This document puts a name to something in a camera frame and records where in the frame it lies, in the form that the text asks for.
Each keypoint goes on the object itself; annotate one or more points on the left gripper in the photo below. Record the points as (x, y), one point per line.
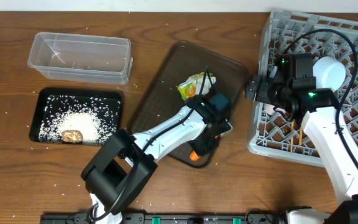
(204, 147)

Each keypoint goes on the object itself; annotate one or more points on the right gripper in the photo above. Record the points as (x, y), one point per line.
(265, 82)

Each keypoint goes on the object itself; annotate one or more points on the orange carrot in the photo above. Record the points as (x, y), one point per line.
(194, 156)

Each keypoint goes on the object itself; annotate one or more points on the wooden chopstick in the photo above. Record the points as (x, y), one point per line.
(291, 139)

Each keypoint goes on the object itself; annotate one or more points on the green yellow wrapper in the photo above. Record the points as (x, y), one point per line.
(192, 85)

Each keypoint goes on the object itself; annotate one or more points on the brown serving tray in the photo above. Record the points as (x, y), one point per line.
(163, 101)

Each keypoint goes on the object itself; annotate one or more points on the light blue rice bowl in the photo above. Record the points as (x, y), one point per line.
(329, 73)

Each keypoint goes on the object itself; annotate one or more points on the brown food scrap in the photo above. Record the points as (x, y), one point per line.
(72, 136)

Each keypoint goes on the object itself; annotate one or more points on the pink cup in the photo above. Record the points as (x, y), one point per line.
(269, 109)

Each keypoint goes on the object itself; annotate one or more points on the wooden chopstick diagonal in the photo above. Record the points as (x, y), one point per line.
(300, 141)

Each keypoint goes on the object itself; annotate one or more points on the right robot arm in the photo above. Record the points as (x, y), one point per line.
(318, 112)

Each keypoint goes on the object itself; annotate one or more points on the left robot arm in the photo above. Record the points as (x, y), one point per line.
(119, 171)

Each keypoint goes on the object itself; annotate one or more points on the grey dishwasher rack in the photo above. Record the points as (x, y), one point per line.
(270, 135)

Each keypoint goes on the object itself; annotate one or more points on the pile of white rice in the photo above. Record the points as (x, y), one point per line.
(96, 118)

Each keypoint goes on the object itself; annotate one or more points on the black plastic tray bin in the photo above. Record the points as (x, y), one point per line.
(41, 102)

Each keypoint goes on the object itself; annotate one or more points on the clear plastic bin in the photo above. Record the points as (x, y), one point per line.
(82, 58)

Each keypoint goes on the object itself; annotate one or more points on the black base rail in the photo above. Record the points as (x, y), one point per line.
(140, 218)

